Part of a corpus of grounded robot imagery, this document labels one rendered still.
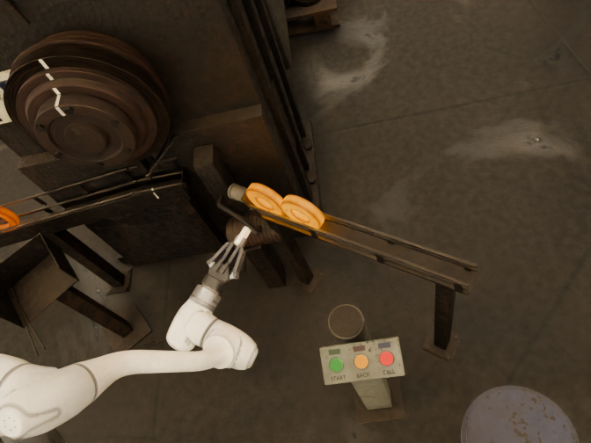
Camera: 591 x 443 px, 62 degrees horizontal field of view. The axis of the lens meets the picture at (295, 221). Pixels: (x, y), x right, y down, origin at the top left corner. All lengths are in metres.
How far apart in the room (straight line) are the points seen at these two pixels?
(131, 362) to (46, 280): 0.86
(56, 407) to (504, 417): 1.21
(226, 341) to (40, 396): 0.55
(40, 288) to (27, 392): 1.00
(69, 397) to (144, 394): 1.26
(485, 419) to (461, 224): 1.00
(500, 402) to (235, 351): 0.81
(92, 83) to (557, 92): 2.23
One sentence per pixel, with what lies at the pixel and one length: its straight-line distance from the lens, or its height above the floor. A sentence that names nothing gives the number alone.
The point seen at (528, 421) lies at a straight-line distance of 1.69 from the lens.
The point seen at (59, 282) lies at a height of 0.60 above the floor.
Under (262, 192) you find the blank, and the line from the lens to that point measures 1.64.
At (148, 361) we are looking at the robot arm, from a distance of 1.37.
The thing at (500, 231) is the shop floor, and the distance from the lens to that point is 2.38.
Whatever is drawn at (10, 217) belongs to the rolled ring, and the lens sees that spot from 2.29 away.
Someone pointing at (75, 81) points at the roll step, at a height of 1.27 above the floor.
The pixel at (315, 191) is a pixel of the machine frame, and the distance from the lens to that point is 2.46.
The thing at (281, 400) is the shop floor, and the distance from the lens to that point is 2.18.
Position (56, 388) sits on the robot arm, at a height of 1.16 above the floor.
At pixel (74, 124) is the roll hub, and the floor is 1.18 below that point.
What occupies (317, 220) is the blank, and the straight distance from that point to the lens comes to 1.58.
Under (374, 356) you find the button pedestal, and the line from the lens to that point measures 1.53.
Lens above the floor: 2.08
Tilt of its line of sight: 57 degrees down
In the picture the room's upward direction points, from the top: 25 degrees counter-clockwise
